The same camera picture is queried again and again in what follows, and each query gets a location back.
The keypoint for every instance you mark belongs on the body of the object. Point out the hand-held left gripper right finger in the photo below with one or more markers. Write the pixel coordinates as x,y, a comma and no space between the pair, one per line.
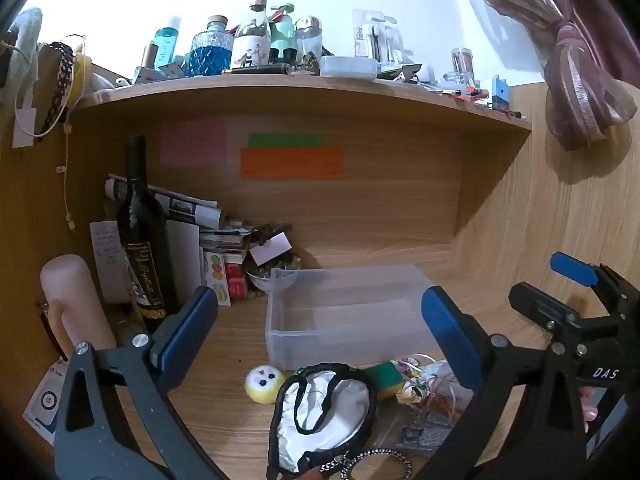
445,330

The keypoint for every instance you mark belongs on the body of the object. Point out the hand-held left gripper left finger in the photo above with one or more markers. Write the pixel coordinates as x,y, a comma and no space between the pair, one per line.
190,330

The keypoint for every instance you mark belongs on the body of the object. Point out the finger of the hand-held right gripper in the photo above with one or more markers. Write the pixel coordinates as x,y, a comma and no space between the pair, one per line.
537,306
575,269

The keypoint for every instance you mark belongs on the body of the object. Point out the green sponge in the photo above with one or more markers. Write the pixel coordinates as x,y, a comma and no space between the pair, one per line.
384,377

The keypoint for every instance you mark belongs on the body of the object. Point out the yellow owl plush toy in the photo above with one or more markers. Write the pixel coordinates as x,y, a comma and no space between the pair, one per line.
263,385

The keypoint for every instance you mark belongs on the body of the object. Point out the clear plastic storage bin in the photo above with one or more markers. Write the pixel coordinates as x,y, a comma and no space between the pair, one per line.
345,312

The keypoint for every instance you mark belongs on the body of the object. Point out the white cloth with black trim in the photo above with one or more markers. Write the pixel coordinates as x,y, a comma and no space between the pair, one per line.
325,417

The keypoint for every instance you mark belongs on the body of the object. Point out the person's right hand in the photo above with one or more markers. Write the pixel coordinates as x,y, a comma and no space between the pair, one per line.
590,407

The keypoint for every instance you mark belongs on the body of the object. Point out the fruit print card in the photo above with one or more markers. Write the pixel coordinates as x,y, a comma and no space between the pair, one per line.
216,275

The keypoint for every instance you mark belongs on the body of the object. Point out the red small box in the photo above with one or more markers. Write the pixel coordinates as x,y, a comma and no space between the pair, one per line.
236,280

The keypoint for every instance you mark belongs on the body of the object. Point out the white blank card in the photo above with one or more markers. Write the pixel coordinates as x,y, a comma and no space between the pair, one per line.
183,255

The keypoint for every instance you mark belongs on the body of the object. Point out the glass bowl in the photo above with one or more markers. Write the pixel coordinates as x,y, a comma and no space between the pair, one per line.
272,278

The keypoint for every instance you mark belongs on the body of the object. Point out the clear plastic bag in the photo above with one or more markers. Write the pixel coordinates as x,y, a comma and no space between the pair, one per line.
430,427

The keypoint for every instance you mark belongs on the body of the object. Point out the stack of papers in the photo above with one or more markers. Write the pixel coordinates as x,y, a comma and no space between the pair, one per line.
227,237

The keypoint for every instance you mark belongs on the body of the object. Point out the dark wine bottle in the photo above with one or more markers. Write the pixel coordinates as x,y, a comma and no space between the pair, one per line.
142,240

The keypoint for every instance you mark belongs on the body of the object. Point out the white paper note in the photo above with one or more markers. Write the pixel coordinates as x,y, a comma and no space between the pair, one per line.
106,255

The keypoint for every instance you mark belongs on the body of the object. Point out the white paper tag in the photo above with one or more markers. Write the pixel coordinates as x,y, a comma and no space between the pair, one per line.
270,249

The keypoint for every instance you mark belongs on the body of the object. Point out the pale pink cylinder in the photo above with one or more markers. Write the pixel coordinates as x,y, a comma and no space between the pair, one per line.
75,300

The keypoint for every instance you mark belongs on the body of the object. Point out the rolled newspaper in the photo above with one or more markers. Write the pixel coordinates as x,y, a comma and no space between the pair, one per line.
170,200

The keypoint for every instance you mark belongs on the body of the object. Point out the white card with blue circle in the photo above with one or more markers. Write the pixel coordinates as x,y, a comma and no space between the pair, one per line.
45,405

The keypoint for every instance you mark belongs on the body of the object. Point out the pink sticky note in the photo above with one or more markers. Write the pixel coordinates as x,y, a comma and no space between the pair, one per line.
193,141

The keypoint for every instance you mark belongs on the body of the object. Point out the blue plastic gadget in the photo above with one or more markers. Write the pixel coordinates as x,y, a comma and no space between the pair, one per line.
499,92

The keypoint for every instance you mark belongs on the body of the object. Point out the orange sticky note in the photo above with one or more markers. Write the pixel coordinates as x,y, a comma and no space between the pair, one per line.
292,163

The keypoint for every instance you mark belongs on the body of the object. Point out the green sticky note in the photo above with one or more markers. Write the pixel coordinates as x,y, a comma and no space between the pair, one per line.
285,140

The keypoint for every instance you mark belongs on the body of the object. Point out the pink curtain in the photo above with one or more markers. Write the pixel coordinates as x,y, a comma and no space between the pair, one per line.
565,45

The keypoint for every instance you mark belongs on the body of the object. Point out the small glass jar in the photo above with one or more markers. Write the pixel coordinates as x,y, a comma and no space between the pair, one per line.
462,62

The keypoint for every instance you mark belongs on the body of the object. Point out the wooden shelf board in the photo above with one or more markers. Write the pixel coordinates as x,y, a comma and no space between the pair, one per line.
300,92

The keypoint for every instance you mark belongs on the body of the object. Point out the black cylinder pen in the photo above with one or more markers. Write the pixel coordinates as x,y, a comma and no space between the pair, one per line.
260,70

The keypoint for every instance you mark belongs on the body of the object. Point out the cut glass blue bottle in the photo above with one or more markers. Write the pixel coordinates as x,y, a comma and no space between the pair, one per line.
212,52

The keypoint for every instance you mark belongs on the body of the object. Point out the white plastic box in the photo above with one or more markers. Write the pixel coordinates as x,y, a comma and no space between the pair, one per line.
347,66

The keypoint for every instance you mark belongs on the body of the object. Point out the teal liquid bottle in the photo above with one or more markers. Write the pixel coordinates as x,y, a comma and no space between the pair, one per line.
166,45

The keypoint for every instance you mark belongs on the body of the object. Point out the clear bottle with cartoon label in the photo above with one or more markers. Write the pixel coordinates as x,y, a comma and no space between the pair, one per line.
252,35

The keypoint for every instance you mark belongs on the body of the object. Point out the clear blister packaging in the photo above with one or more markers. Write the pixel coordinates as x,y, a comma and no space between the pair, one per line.
375,35

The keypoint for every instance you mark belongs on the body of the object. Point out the green pump bottle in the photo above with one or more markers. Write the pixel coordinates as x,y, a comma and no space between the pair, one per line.
282,35

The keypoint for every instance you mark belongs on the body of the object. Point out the white fluffy cloth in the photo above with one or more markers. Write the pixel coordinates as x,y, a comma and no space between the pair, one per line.
25,40

